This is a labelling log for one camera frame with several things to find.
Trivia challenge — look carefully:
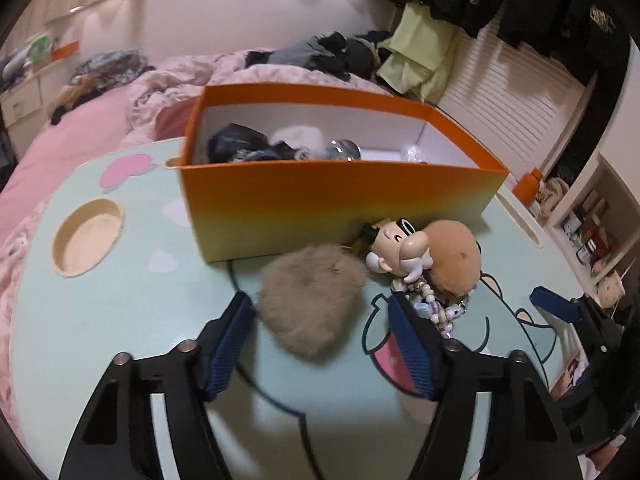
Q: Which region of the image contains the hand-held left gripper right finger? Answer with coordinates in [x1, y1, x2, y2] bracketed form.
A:
[387, 292, 586, 480]

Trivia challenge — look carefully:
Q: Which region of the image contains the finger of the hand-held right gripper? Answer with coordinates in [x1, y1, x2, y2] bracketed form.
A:
[531, 286, 581, 326]

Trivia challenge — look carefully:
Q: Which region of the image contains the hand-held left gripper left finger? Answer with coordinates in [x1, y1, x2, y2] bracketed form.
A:
[59, 291, 257, 480]

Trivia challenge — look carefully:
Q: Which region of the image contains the pale bead chain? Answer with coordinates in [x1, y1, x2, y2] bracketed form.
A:
[392, 275, 473, 338]

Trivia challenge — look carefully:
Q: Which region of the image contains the taupe fur pompom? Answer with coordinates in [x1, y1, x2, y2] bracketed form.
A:
[257, 247, 373, 361]

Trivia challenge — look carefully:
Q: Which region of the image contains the brown plush ball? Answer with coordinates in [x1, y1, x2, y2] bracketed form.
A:
[425, 220, 483, 296]

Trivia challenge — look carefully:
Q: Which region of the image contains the small doll figure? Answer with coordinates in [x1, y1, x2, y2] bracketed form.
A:
[362, 217, 433, 281]

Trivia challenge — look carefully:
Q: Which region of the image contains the orange cardboard box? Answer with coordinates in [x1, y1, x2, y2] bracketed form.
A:
[177, 84, 511, 263]

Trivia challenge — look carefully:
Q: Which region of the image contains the black lace-trimmed scrunchie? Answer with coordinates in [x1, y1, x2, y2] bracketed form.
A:
[265, 141, 303, 161]

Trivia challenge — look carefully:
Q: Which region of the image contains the black pouch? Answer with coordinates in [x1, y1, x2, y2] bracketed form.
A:
[207, 122, 271, 163]

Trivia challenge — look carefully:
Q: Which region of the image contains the white fluffy pompom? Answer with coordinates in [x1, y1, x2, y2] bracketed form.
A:
[270, 126, 326, 153]

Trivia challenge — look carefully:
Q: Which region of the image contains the beige crumpled cloth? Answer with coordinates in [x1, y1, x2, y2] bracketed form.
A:
[537, 177, 571, 221]

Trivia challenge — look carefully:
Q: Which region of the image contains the orange bottle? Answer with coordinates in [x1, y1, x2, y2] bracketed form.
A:
[514, 170, 543, 203]

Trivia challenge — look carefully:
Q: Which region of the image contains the white shelf unit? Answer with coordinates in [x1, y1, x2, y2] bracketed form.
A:
[545, 152, 640, 311]

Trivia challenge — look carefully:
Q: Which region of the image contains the pink floral blanket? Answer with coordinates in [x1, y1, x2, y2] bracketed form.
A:
[125, 50, 386, 131]

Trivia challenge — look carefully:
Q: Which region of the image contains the light green garment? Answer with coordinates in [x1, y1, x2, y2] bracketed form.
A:
[377, 2, 458, 98]

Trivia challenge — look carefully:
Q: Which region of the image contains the black and white patterned cloth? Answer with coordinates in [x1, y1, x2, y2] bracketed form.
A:
[70, 50, 153, 86]

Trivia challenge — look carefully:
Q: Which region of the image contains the pile of dark clothes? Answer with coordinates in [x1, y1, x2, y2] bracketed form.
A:
[245, 31, 396, 81]

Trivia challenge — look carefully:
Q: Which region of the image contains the white cabinet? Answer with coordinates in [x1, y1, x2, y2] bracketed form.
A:
[0, 77, 46, 151]

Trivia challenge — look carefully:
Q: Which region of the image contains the dark red corduroy cushion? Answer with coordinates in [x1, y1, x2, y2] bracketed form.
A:
[155, 102, 201, 141]

